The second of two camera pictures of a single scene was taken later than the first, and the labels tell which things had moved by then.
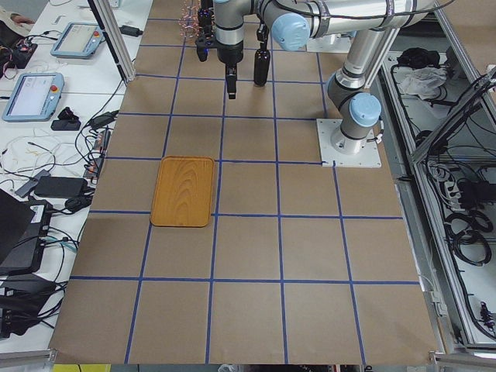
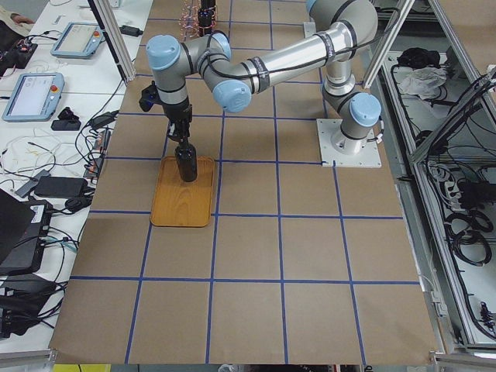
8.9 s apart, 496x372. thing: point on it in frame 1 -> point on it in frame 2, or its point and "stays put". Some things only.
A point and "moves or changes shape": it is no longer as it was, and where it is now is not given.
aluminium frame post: [116, 37] stays put
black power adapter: [61, 186] stays put
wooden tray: [183, 194] stays put
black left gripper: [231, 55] -> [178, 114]
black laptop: [24, 225] stays put
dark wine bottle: [261, 65] moves or changes shape
